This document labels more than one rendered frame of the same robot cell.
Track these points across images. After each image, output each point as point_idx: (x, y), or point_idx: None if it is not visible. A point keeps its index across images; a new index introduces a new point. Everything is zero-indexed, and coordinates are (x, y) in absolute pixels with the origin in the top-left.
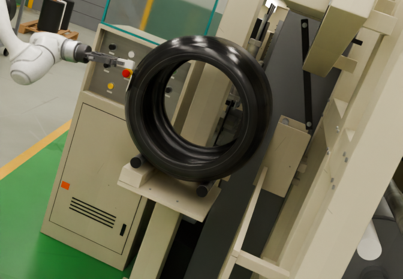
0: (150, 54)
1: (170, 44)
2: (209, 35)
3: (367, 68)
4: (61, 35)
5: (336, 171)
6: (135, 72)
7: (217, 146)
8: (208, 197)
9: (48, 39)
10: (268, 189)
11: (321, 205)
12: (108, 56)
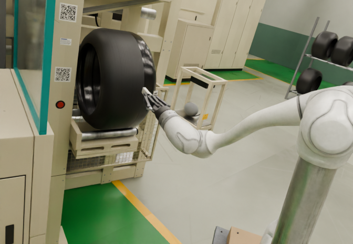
0: (154, 70)
1: (151, 55)
2: (116, 34)
3: (137, 8)
4: (180, 119)
5: (162, 47)
6: (154, 87)
7: (80, 98)
8: (85, 124)
9: (191, 125)
10: None
11: (160, 59)
12: (153, 99)
